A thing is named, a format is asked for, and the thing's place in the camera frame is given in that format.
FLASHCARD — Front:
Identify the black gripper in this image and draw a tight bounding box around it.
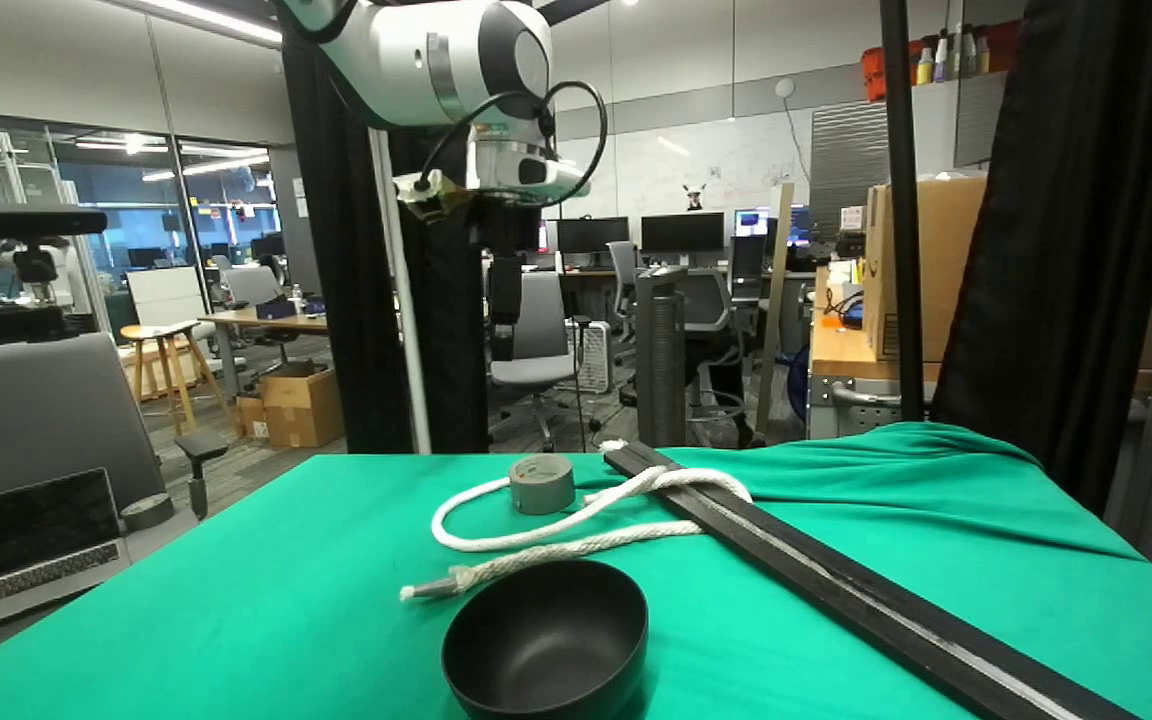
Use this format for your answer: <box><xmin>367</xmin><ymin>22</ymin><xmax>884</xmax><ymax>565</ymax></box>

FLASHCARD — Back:
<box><xmin>471</xmin><ymin>196</ymin><xmax>549</xmax><ymax>329</ymax></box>

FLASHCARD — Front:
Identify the black bowl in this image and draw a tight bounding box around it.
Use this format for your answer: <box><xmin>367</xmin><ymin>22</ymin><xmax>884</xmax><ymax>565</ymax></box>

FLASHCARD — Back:
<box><xmin>441</xmin><ymin>558</ymin><xmax>652</xmax><ymax>720</ymax></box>

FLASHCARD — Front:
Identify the grey office chair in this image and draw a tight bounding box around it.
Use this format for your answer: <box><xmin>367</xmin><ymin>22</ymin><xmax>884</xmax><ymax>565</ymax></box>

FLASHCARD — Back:
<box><xmin>485</xmin><ymin>263</ymin><xmax>592</xmax><ymax>454</ymax></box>

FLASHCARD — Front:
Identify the black computer monitor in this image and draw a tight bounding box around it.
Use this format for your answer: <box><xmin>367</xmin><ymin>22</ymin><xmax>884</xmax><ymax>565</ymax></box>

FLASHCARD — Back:
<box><xmin>637</xmin><ymin>208</ymin><xmax>731</xmax><ymax>259</ymax></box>
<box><xmin>551</xmin><ymin>211</ymin><xmax>637</xmax><ymax>263</ymax></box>

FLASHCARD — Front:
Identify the black cylinder tower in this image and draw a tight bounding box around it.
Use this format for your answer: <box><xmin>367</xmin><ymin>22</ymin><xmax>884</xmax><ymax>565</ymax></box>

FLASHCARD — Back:
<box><xmin>632</xmin><ymin>259</ymin><xmax>693</xmax><ymax>454</ymax></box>

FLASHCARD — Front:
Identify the cardboard boxes stack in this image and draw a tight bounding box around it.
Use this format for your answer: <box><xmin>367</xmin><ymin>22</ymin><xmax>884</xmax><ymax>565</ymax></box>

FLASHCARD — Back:
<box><xmin>227</xmin><ymin>369</ymin><xmax>349</xmax><ymax>457</ymax></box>

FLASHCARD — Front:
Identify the leaning wooden plank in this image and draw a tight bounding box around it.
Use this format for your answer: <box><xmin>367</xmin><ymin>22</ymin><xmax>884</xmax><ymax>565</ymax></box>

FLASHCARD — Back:
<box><xmin>752</xmin><ymin>181</ymin><xmax>799</xmax><ymax>445</ymax></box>

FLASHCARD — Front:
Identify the small whiteboard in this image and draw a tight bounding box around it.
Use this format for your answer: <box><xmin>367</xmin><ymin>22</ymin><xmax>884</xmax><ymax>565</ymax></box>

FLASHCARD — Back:
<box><xmin>125</xmin><ymin>263</ymin><xmax>207</xmax><ymax>337</ymax></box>

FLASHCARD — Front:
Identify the wood topped drawer workbench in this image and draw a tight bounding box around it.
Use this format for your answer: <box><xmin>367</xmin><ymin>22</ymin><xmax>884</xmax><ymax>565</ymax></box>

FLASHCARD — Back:
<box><xmin>806</xmin><ymin>263</ymin><xmax>906</xmax><ymax>434</ymax></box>

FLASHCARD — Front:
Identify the wooden stool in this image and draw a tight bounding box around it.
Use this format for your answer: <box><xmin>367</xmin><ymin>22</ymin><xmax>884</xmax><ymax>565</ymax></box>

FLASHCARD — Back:
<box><xmin>116</xmin><ymin>317</ymin><xmax>227</xmax><ymax>434</ymax></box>

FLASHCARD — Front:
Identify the green tablecloth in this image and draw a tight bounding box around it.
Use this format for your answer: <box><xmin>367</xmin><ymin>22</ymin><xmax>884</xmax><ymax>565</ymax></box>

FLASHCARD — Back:
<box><xmin>0</xmin><ymin>419</ymin><xmax>1152</xmax><ymax>720</ymax></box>

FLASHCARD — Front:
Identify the black vertical pole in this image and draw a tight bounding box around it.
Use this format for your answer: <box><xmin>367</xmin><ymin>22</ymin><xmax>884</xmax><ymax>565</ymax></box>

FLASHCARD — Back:
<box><xmin>877</xmin><ymin>0</ymin><xmax>926</xmax><ymax>423</ymax></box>

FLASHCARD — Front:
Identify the cardboard shipping box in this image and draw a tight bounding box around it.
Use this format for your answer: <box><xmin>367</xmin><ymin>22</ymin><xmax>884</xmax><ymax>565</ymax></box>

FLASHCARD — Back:
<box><xmin>863</xmin><ymin>171</ymin><xmax>992</xmax><ymax>391</ymax></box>

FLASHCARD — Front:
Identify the long flat black bar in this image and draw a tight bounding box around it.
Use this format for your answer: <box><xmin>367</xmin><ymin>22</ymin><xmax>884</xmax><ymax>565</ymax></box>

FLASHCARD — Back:
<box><xmin>597</xmin><ymin>439</ymin><xmax>1140</xmax><ymax>720</ymax></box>

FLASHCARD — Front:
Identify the grey padded chair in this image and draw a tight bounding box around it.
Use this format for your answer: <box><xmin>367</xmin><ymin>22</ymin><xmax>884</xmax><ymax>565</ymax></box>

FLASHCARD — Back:
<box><xmin>0</xmin><ymin>329</ymin><xmax>171</xmax><ymax>517</ymax></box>

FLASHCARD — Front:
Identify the black laptop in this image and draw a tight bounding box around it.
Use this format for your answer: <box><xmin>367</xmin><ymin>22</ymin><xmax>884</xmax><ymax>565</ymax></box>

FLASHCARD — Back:
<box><xmin>0</xmin><ymin>463</ymin><xmax>129</xmax><ymax>641</ymax></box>

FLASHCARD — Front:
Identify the narrow black curtain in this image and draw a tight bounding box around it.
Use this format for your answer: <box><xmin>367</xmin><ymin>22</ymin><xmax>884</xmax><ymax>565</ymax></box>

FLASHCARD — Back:
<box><xmin>931</xmin><ymin>0</ymin><xmax>1152</xmax><ymax>517</ymax></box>

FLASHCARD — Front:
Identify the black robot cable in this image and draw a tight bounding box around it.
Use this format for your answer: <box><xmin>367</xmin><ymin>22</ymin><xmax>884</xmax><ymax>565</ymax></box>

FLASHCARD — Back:
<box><xmin>412</xmin><ymin>77</ymin><xmax>613</xmax><ymax>206</ymax></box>

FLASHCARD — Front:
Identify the white rope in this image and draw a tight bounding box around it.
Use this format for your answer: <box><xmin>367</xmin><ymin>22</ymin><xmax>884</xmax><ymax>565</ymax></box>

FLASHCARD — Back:
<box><xmin>396</xmin><ymin>437</ymin><xmax>756</xmax><ymax>610</ymax></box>

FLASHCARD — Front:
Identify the wall shelf with bottles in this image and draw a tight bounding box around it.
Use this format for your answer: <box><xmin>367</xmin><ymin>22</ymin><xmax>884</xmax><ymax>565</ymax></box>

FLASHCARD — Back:
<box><xmin>856</xmin><ymin>15</ymin><xmax>1029</xmax><ymax>109</ymax></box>

